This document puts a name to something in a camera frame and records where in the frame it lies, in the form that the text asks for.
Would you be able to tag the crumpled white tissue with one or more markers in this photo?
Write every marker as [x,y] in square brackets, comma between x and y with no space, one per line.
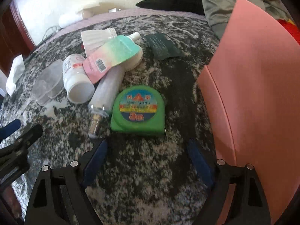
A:
[15,75]

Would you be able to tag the clear plastic cup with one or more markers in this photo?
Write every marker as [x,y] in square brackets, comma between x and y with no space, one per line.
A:
[46,82]

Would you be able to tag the pink cardboard box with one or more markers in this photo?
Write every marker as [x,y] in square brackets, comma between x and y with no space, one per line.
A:
[253,98]

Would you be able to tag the pastel spout pouch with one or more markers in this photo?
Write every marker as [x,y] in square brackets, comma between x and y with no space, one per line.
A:
[112,54]

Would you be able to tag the green tape measure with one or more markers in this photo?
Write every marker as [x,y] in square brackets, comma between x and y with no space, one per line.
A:
[138,107]

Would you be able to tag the white paper roll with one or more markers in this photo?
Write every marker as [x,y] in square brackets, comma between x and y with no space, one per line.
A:
[69,20]

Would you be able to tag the white spout pouch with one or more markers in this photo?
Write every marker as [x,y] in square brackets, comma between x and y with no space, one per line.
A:
[93,39]

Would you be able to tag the grey patterned quilted table cover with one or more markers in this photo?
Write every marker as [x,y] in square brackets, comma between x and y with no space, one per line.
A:
[152,180]

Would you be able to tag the black cloth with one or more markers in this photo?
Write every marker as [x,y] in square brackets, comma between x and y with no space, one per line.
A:
[178,0]

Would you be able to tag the grey jacket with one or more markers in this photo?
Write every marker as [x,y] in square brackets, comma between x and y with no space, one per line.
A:
[218,4]

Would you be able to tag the white pill bottle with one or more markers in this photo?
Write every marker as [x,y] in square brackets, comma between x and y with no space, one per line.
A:
[75,79]

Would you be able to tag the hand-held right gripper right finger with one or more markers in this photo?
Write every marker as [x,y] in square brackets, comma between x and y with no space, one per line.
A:
[199,161]

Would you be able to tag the white charger plug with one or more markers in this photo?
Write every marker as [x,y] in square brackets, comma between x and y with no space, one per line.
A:
[114,9]

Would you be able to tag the beige small box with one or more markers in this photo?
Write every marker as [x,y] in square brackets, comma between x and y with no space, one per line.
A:
[93,9]

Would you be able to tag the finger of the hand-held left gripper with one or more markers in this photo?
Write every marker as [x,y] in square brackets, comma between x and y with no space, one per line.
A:
[9,127]
[23,138]

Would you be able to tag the dark green sachet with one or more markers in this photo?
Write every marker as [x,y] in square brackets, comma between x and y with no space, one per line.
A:
[161,46]

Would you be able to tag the red bag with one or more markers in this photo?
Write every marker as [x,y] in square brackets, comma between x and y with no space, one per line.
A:
[290,31]

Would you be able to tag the tubular light bulb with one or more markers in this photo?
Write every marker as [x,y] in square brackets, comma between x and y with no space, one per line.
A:
[107,86]

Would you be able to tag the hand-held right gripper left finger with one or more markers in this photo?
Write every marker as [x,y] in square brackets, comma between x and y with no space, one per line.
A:
[96,161]

